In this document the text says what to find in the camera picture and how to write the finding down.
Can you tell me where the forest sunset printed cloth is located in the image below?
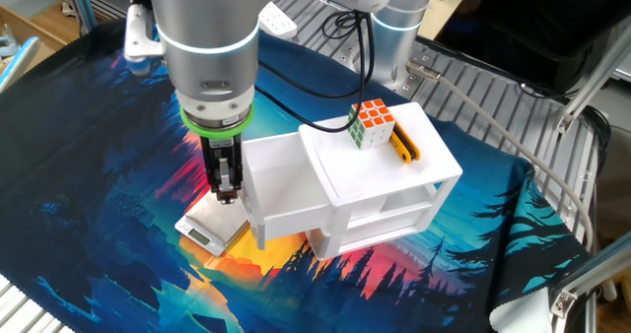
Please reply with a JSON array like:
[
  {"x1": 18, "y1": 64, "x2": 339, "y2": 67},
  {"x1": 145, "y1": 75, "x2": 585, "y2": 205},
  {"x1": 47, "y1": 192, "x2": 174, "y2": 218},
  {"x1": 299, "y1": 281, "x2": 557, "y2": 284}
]
[{"x1": 0, "y1": 0, "x2": 593, "y2": 333}]

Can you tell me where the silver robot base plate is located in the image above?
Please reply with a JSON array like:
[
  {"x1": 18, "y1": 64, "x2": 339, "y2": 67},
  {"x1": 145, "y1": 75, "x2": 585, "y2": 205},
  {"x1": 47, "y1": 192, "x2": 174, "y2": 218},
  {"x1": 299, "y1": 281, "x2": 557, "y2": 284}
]
[{"x1": 339, "y1": 36, "x2": 433, "y2": 98}]

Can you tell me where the black equipment case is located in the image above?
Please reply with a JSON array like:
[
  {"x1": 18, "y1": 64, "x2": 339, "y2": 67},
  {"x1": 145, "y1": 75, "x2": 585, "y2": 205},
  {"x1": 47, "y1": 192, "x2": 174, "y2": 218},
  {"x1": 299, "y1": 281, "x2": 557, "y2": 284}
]
[{"x1": 436, "y1": 0, "x2": 631, "y2": 98}]

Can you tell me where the green flange ring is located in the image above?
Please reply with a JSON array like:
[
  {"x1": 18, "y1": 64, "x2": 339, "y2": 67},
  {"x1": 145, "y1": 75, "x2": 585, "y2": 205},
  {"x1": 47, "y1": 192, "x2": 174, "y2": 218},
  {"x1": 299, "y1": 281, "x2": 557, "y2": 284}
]
[{"x1": 179, "y1": 103, "x2": 256, "y2": 140}]

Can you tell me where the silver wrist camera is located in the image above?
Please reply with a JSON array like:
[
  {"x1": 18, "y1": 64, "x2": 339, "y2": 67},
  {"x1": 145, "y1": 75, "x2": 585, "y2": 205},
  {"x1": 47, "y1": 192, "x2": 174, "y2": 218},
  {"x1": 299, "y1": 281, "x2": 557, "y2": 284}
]
[{"x1": 122, "y1": 2, "x2": 167, "y2": 77}]

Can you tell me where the yellow black folding tool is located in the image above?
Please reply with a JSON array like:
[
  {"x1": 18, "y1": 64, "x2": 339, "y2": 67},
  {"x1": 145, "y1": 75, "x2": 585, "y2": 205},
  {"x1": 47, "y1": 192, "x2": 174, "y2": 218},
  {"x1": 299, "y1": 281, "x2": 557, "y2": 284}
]
[{"x1": 388, "y1": 122, "x2": 422, "y2": 165}]

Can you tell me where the white keypad remote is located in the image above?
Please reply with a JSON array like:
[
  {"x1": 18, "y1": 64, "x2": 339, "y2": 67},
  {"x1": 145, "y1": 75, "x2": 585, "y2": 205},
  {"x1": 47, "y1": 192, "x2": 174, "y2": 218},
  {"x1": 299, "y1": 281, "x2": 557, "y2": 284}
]
[{"x1": 258, "y1": 0, "x2": 299, "y2": 41}]

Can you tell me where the aluminium corner strut with bracket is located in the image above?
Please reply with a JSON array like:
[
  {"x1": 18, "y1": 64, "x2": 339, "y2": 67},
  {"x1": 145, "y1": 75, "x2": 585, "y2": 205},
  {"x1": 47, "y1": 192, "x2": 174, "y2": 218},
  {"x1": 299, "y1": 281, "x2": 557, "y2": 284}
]
[{"x1": 550, "y1": 233, "x2": 631, "y2": 333}]

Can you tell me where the light blue curved object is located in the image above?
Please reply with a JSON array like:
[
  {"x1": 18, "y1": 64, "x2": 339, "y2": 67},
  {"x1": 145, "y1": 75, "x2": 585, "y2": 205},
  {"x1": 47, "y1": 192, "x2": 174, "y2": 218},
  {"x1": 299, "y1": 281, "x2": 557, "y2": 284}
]
[{"x1": 0, "y1": 35, "x2": 41, "y2": 94}]

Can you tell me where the blue metal post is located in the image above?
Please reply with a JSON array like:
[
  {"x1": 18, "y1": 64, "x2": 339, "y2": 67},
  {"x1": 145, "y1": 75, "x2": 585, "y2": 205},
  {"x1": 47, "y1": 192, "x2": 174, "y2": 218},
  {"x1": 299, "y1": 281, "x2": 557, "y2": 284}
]
[{"x1": 68, "y1": 0, "x2": 99, "y2": 33}]

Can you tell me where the aluminium diagonal strut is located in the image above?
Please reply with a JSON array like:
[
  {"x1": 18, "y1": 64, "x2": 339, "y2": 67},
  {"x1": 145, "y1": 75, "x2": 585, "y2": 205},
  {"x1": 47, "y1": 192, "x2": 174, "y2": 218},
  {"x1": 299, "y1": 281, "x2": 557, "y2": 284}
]
[{"x1": 555, "y1": 22, "x2": 631, "y2": 136}]

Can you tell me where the grey robot hose cable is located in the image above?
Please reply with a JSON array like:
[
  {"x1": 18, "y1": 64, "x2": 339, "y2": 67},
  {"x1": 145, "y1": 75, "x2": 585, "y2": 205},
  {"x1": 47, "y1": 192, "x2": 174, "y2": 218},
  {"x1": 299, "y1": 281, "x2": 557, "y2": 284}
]
[{"x1": 406, "y1": 59, "x2": 596, "y2": 253}]

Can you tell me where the white drawer cabinet frame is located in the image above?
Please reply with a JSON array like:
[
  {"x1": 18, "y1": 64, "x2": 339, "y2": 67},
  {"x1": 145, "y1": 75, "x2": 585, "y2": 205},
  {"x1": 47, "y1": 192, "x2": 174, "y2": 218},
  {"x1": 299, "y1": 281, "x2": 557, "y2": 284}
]
[{"x1": 298, "y1": 100, "x2": 463, "y2": 261}]

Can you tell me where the beige wooden desk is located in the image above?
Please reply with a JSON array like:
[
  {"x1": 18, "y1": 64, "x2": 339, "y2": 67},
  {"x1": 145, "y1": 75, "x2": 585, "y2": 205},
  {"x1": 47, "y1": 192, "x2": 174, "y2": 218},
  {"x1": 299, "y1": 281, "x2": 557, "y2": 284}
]
[{"x1": 417, "y1": 0, "x2": 468, "y2": 41}]

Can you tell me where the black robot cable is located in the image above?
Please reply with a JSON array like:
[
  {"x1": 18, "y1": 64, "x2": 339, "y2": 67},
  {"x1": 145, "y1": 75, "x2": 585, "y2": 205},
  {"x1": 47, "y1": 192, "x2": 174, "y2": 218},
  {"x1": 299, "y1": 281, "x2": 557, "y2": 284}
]
[{"x1": 253, "y1": 10, "x2": 376, "y2": 135}]

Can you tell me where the silver digital scale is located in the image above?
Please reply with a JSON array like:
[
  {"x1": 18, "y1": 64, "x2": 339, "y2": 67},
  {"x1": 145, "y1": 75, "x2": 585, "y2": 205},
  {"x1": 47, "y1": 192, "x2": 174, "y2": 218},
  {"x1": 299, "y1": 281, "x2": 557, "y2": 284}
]
[{"x1": 174, "y1": 189, "x2": 250, "y2": 257}]

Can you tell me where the black cable bundle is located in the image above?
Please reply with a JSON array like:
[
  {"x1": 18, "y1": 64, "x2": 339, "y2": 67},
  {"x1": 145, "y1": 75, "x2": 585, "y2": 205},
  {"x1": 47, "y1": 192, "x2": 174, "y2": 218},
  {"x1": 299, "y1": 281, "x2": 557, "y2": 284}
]
[{"x1": 581, "y1": 104, "x2": 612, "y2": 240}]

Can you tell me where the cardboard box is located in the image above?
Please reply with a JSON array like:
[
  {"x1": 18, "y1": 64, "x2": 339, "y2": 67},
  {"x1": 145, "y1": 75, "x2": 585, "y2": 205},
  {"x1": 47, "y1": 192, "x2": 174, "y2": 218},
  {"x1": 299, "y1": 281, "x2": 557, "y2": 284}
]
[{"x1": 0, "y1": 5, "x2": 68, "y2": 66}]

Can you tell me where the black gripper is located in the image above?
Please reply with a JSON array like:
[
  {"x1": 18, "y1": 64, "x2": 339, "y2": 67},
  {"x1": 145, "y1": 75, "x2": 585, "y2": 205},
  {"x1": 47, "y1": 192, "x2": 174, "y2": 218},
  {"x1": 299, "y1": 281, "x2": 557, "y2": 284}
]
[{"x1": 199, "y1": 134, "x2": 244, "y2": 205}]

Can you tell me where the rubik's cube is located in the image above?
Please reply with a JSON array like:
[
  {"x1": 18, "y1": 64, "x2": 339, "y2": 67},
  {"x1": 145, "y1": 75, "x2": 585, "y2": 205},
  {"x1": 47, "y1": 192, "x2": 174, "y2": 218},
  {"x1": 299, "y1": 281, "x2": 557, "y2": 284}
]
[{"x1": 346, "y1": 98, "x2": 397, "y2": 151}]

